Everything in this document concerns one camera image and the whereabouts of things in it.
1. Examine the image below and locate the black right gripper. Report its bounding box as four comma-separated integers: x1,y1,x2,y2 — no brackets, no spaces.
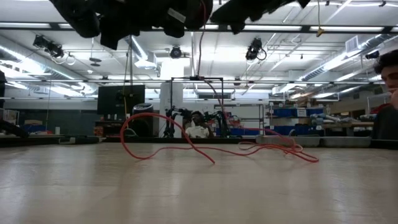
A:
210,0,293,35

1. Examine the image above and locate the black background robot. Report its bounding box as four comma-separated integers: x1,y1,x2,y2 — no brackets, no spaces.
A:
164,107,231,138

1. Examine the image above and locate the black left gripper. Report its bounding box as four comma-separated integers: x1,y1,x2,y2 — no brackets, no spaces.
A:
139,0,187,39

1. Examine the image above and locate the black ceiling camera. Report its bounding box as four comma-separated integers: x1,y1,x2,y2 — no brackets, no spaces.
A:
169,45,183,59
32,34,65,59
244,37,267,62

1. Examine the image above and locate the black stand frame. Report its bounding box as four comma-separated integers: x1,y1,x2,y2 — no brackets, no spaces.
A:
169,75,224,138

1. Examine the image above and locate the black monitor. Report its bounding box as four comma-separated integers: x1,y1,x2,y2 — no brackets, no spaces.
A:
97,84,146,115

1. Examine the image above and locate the white ceiling vent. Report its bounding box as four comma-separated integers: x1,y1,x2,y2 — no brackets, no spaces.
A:
345,35,359,53

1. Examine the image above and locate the black overhead rig beam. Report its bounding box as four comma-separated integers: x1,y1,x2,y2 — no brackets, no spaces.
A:
0,21,398,32

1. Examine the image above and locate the red cord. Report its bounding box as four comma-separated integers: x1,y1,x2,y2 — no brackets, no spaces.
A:
119,0,320,165

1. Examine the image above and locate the person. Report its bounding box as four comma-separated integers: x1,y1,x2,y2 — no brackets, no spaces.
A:
185,110,215,139
371,49,398,140

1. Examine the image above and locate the blue storage bins shelf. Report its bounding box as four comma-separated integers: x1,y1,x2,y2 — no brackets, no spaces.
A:
269,105,326,136

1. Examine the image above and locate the yellow hanging connector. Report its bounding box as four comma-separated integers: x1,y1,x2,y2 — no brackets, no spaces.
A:
316,0,325,37

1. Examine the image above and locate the grey tool kit case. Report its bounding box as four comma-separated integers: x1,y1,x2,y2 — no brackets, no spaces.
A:
255,134,373,148

